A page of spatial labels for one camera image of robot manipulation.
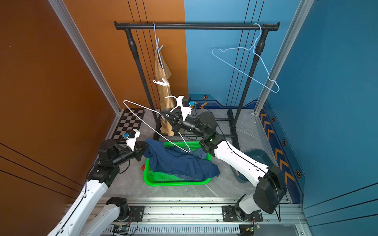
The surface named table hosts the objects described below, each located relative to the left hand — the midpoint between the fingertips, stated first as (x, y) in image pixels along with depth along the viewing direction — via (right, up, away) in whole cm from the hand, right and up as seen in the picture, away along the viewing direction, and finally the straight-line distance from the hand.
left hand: (150, 140), depth 74 cm
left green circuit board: (-14, -44, -2) cm, 46 cm away
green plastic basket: (-1, -23, +11) cm, 25 cm away
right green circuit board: (+50, -42, -4) cm, 65 cm away
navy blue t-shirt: (+14, -13, +4) cm, 19 cm away
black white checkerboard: (-26, +11, +37) cm, 47 cm away
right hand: (+10, +13, -14) cm, 22 cm away
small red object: (-9, -18, +15) cm, 25 cm away
